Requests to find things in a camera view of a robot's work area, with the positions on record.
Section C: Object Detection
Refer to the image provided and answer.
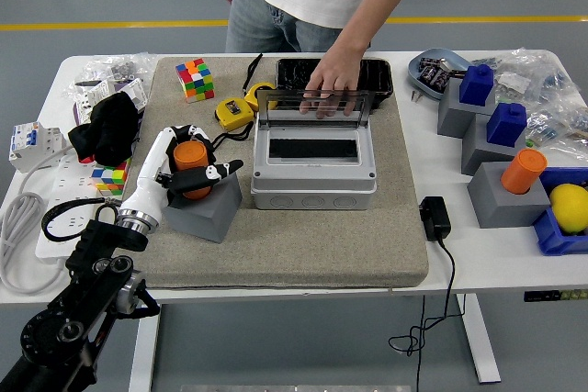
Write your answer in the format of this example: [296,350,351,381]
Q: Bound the black cloth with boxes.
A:
[67,91,148,167]

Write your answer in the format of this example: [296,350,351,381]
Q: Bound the grey block with round hole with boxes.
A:
[161,171,243,244]
[467,161,552,230]

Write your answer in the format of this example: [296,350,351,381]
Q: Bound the yellow lemon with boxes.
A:
[549,183,588,234]

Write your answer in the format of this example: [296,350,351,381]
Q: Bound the white circuit breaker blue switches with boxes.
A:
[7,120,68,174]

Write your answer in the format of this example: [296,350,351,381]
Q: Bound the blue storage bin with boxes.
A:
[531,166,588,256]

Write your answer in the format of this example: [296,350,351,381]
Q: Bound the person's left hand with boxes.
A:
[299,50,367,120]

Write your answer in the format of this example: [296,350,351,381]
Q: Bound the dark purple packet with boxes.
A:
[431,65,456,91]
[416,56,437,84]

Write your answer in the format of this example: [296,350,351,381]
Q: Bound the clear bag of screws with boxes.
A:
[75,52,157,90]

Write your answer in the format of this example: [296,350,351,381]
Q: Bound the yellow tape measure photo label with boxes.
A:
[209,97,255,153]

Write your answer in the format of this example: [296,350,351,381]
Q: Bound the orange cylinder battery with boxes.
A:
[172,141,216,201]
[500,148,548,195]

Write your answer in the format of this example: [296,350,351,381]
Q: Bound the clear hinged box lid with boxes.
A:
[254,88,374,129]

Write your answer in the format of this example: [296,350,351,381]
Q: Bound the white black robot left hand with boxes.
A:
[119,123,245,223]

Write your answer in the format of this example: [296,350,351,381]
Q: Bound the grey square holder block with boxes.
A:
[436,77,498,139]
[460,114,529,176]

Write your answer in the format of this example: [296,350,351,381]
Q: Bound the black plastic tray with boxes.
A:
[274,58,395,112]

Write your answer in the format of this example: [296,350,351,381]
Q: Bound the thin black adapter cord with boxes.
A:
[388,235,468,392]

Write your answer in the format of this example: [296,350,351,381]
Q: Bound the blue square battery block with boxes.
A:
[458,64,495,106]
[485,102,527,145]

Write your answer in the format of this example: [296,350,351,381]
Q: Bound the white table leg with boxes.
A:
[456,293,502,384]
[128,303,163,392]

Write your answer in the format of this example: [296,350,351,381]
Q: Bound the grey-brown mat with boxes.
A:
[105,55,431,291]

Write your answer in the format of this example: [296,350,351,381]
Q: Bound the clear bag of components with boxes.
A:
[523,100,588,150]
[472,46,581,108]

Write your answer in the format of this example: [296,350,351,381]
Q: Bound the black power adapter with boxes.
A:
[419,196,452,242]

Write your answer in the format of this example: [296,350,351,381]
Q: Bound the small colourful puzzle cube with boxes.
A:
[90,157,132,197]

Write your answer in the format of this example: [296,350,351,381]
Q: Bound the grey electrical junction box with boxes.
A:
[250,124,379,212]

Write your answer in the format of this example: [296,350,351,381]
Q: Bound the large colourful puzzle cube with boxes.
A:
[175,58,216,102]

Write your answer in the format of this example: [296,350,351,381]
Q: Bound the yellow tape measure 5m print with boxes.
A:
[242,52,278,112]

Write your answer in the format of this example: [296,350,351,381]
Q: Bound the white power strip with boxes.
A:
[35,154,125,260]

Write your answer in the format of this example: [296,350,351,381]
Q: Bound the black table control panel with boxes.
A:
[523,289,588,304]

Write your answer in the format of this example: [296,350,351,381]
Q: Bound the light blue dish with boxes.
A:
[407,47,472,102]

